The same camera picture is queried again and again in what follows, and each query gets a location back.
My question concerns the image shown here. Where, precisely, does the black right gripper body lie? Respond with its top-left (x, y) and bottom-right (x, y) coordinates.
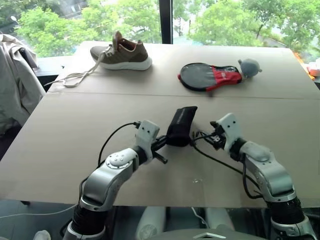
top-left (209, 121), bottom-right (228, 151)

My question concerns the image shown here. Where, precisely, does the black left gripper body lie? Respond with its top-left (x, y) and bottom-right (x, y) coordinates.
top-left (149, 136), bottom-right (164, 158)

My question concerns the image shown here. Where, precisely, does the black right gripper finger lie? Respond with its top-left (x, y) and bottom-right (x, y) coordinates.
top-left (190, 137), bottom-right (216, 147)
top-left (193, 130), bottom-right (215, 140)

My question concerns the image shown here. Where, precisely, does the black drawstring pouch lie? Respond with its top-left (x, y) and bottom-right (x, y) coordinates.
top-left (165, 105), bottom-right (199, 149)

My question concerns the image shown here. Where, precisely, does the black red paddle cover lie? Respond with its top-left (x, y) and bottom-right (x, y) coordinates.
top-left (177, 62), bottom-right (244, 93)

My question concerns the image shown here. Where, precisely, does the white rounded robot leg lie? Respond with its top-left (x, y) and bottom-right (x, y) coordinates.
top-left (204, 207), bottom-right (236, 231)
top-left (135, 206), bottom-right (166, 240)

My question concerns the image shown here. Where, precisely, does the grey plush toy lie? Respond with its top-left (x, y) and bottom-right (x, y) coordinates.
top-left (237, 58), bottom-right (264, 80)

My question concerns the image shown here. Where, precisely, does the grey robot torso plate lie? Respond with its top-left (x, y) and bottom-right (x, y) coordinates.
top-left (146, 227), bottom-right (276, 240)

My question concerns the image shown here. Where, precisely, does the brown sneaker with white sole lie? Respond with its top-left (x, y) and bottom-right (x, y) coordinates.
top-left (43, 30), bottom-right (153, 89)

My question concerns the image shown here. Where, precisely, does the orange white object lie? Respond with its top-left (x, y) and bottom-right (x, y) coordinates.
top-left (305, 59), bottom-right (320, 81)

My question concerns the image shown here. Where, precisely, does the beige jacket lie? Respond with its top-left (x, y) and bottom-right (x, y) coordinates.
top-left (0, 33), bottom-right (47, 137)

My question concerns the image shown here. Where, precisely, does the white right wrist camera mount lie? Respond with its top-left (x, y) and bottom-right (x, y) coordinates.
top-left (215, 112), bottom-right (243, 153)

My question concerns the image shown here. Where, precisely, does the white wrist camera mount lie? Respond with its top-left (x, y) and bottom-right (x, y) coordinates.
top-left (215, 112), bottom-right (243, 153)
top-left (134, 119), bottom-right (161, 166)

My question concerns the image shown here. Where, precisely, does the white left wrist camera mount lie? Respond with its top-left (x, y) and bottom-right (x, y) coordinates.
top-left (134, 119), bottom-right (161, 166)

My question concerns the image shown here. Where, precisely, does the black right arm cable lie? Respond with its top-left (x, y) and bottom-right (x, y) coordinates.
top-left (191, 144), bottom-right (264, 200)

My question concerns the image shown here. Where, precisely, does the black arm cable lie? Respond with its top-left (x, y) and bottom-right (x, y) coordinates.
top-left (98, 121), bottom-right (142, 168)
top-left (191, 144), bottom-right (264, 200)

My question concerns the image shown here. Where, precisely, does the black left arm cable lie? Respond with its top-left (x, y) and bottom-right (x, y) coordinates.
top-left (98, 121), bottom-right (142, 168)

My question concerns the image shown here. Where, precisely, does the black window frame post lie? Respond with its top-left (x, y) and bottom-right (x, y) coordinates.
top-left (158, 0), bottom-right (174, 45)

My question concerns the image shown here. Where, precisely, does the thin white cable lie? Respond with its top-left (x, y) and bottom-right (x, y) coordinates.
top-left (0, 203), bottom-right (79, 220)

